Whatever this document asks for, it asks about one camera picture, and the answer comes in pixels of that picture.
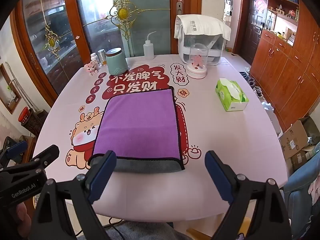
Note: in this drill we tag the small jars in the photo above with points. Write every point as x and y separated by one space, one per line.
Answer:
101 57

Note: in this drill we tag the blue chair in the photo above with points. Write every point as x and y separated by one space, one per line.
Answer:
300 195

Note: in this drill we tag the glass dome ornament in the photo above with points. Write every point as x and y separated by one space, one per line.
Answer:
198 62

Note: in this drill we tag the row of shoes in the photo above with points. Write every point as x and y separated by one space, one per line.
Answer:
252 82

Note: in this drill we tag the green ceramic canister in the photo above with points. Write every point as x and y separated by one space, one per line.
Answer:
117 62

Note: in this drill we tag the white cloth cover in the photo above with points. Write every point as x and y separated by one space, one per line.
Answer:
200 25

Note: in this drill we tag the white squeeze bottle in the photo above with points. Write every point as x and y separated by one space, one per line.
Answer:
148 48

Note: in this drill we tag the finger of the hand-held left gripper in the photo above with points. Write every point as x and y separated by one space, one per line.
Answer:
16 148
47 153

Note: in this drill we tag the wooden wall frame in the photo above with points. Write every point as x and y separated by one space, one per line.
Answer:
10 92

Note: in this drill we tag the glass sliding door gold ornaments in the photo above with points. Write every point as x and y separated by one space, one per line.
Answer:
75 25

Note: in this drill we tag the person's left hand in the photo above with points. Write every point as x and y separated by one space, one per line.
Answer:
23 215

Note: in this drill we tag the wooden wall cabinet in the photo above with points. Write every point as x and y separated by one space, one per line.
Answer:
282 62

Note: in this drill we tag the green tissue box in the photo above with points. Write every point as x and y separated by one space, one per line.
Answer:
231 95

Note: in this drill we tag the dark wicker basket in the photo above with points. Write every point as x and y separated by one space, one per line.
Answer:
36 123

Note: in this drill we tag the purple towel with grey underside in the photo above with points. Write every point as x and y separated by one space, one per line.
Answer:
140 125

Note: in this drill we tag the red tin can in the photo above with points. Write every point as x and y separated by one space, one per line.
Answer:
24 115

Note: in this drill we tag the white countertop appliance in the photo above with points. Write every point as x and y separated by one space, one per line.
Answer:
212 52

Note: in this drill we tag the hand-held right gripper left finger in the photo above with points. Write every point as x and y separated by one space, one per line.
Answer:
102 177

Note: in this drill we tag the white pill bottle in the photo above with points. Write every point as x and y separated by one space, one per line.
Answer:
95 59

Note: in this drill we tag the dark wooden entrance door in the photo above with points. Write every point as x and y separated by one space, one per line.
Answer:
252 30

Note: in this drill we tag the grey cloth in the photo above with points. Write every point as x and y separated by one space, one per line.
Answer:
150 231

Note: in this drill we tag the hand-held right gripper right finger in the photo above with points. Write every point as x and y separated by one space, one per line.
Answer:
218 177

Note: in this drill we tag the cardboard box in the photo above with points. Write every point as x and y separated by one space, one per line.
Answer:
293 137
301 158

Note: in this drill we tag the pink printed tablecloth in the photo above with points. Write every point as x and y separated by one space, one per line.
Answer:
225 142

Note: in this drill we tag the pink toy figure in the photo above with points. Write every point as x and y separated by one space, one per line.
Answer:
91 69

